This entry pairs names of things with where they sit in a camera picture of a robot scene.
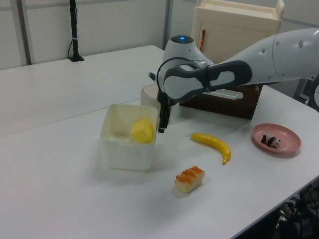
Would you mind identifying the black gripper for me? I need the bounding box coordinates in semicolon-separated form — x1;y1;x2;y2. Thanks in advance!
157;86;178;134

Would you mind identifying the cream plastic box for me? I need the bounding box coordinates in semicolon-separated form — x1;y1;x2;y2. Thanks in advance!
100;103;159;172

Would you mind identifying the yellow block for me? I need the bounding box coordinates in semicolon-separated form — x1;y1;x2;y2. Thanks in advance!
131;118;155;144

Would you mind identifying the white lidded trash bin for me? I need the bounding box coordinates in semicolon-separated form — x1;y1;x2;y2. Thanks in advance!
140;84;162;108

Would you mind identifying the yellow banana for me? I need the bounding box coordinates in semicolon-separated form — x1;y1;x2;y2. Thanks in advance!
190;132;232;165

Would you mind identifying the brown wooden drawer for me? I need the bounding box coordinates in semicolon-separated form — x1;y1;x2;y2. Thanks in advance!
178;84;264;120

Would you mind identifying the salmon roe sushi toy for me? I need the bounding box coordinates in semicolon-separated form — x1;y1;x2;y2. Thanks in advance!
174;166;205;194

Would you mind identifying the panda figurine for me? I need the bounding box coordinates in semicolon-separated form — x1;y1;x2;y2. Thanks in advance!
261;133;282;148

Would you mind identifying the cream plastic cabinet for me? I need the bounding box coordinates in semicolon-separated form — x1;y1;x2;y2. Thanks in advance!
190;0;285;66

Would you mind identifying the pink plate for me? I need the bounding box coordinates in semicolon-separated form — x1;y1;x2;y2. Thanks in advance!
252;123;302;159

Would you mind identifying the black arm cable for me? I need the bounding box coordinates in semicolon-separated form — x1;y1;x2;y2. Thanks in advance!
156;57;213;93

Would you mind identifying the white drawer handle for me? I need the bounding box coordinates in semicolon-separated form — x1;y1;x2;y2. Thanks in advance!
205;89;244;100

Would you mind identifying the black camera stand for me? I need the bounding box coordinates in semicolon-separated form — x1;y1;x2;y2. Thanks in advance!
67;0;85;62

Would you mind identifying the black cable clutter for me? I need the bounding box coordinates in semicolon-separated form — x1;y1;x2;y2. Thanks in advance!
279;184;319;239

